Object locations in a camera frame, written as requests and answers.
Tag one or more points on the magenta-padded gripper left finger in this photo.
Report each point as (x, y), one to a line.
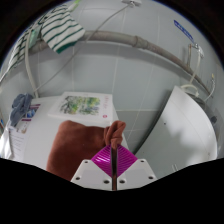
(101, 161)

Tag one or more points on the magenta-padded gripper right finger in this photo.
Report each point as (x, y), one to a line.
(126, 161)

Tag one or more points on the brown towel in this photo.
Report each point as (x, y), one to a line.
(76, 146)

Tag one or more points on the white washing machine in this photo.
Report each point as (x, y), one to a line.
(180, 133)

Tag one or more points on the landscape print board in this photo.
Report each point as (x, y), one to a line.
(80, 105)

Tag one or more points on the colourful printed leaflet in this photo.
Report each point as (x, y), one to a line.
(20, 140)

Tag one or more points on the blue-grey crumpled cloth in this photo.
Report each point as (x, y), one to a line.
(20, 106)

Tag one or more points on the white upright pipe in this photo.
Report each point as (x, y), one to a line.
(29, 66)

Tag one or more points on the green-striped white garment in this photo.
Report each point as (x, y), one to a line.
(61, 30)

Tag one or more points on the grey wall pipe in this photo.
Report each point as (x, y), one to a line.
(133, 40)

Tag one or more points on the metal wall tap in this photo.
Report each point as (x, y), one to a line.
(199, 50)

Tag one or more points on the blue wall sign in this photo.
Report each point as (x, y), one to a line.
(183, 30)

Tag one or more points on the white wall socket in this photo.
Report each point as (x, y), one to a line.
(131, 2)

